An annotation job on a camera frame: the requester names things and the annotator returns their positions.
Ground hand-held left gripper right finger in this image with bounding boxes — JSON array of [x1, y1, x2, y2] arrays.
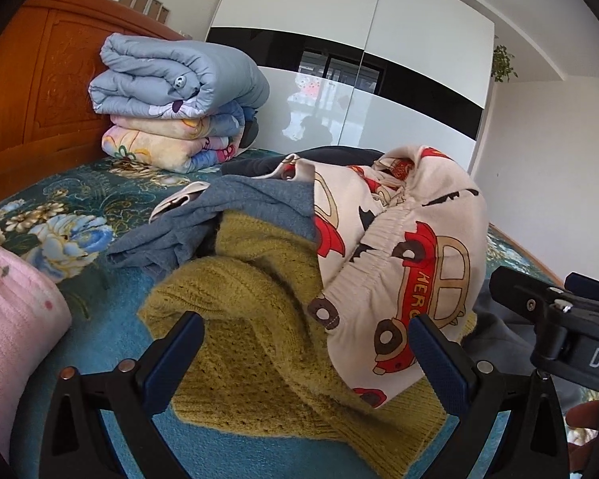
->
[[408, 312, 571, 479]]

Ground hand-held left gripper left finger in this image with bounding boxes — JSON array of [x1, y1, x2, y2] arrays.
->
[[45, 311, 206, 479]]

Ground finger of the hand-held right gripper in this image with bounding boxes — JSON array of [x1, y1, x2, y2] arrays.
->
[[564, 271, 599, 308], [488, 266, 556, 329]]

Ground person's right hand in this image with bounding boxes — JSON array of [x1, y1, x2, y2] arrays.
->
[[563, 401, 599, 434]]

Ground mustard knit sweater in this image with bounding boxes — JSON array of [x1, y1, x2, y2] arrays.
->
[[137, 210, 479, 479]]

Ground cream car print pants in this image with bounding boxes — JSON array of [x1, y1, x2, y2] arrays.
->
[[149, 144, 490, 408]]

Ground pink pillow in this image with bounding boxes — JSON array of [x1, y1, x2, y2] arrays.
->
[[0, 234, 73, 462]]

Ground teal floral bed sheet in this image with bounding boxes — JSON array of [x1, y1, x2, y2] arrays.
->
[[0, 147, 570, 479]]

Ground grey shirt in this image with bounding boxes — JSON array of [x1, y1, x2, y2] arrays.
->
[[106, 178, 316, 283]]

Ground folded floral quilt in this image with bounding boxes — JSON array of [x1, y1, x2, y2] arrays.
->
[[101, 101, 254, 175]]

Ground black garment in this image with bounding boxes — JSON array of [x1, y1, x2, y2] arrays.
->
[[221, 146, 386, 180]]

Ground green hanging plant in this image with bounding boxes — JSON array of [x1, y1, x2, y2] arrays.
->
[[490, 43, 519, 85]]

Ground folded grey-blue quilt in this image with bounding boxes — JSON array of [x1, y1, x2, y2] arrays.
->
[[88, 32, 271, 121]]

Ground wooden bed headboard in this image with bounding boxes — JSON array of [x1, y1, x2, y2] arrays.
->
[[0, 0, 195, 213]]

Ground white and black wardrobe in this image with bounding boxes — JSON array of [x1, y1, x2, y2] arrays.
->
[[204, 0, 496, 176]]

